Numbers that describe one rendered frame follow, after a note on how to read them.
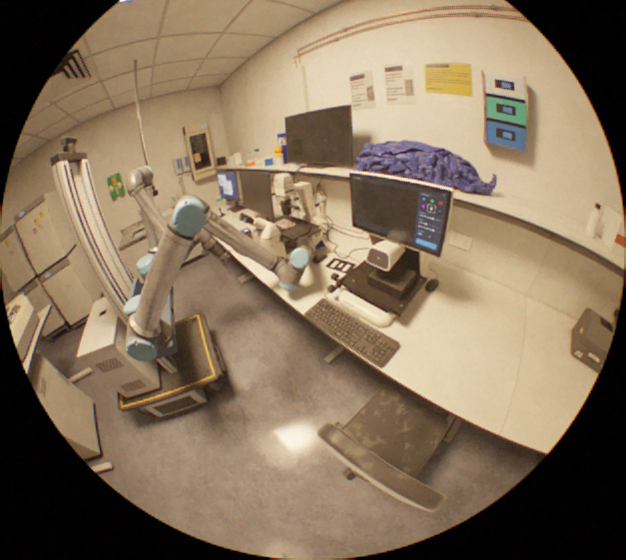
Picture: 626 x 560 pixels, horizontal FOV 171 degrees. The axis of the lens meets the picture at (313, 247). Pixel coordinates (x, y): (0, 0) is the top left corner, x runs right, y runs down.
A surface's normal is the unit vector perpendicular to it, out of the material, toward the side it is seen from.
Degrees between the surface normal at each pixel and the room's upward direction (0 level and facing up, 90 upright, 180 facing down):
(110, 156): 90
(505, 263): 90
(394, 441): 0
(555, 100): 90
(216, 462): 0
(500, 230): 90
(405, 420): 0
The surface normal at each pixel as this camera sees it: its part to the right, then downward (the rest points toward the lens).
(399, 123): -0.73, 0.40
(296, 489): -0.09, -0.86
